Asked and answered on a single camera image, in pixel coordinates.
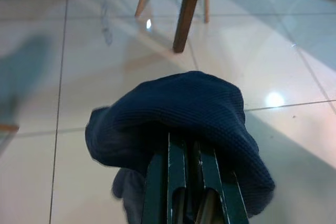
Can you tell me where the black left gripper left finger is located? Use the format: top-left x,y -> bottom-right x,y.
141,131 -> 187,224

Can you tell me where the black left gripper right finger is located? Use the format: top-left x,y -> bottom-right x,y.
193,142 -> 249,224

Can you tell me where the dark printed t-shirt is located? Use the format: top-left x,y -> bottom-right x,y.
84,70 -> 276,224

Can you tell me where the brown wooden table leg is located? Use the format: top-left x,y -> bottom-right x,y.
172,0 -> 208,54

